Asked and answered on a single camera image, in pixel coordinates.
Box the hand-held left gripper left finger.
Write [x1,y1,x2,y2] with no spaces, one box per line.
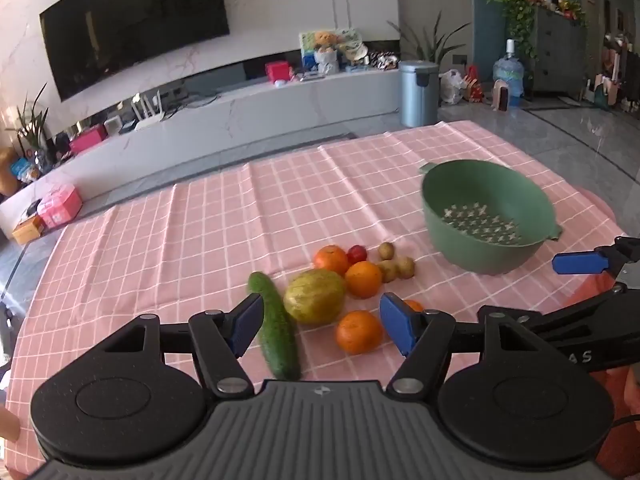
[87,292,266,399]

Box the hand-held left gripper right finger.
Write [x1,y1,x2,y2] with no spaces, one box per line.
[378,291,557,397]

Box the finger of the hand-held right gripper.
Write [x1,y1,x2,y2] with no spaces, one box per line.
[551,234,640,292]

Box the green cucumber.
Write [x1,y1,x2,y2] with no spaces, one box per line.
[247,271,302,381]

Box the yellow green melon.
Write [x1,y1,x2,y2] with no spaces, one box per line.
[283,268,348,326]

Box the green colander bowl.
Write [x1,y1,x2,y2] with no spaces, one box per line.
[419,159,564,276]

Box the pink checked tablecloth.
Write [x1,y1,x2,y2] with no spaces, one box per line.
[0,119,640,480]

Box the blue water jug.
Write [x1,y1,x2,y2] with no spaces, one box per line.
[493,39,525,107]

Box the red decorative ornament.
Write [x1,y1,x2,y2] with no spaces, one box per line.
[462,65,484,104]

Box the white marble media console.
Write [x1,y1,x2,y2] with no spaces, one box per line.
[0,66,404,242]

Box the grey blue cabinet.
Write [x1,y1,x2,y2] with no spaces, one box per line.
[529,2,589,97]

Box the white plastic bag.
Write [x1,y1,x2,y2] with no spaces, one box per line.
[439,69,466,106]

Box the large pink storage box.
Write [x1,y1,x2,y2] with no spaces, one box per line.
[37,183,83,228]

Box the white router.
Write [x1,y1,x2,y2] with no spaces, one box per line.
[131,90,166,131]

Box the grey blue trash can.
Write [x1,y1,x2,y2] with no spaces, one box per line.
[398,60,440,128]

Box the orange cardboard box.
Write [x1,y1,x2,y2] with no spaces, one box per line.
[11,215,47,245]

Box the magenta flat box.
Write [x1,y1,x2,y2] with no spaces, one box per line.
[69,125,109,156]

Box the small red box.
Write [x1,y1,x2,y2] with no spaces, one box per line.
[265,61,294,84]

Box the long leaf potted plant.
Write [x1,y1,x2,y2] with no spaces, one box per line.
[387,10,472,68]

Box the trailing green plant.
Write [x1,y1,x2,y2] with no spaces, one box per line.
[486,0,547,61]

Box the teddy bear plush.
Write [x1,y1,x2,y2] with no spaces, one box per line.
[312,31,342,74]

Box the brown round vase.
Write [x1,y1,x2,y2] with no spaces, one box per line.
[0,147,22,196]

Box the colourful picture board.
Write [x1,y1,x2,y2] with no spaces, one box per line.
[299,27,364,69]

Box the spiky potted plant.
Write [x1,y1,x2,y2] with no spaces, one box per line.
[5,82,52,157]

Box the black wall television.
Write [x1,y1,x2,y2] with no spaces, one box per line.
[39,0,231,102]

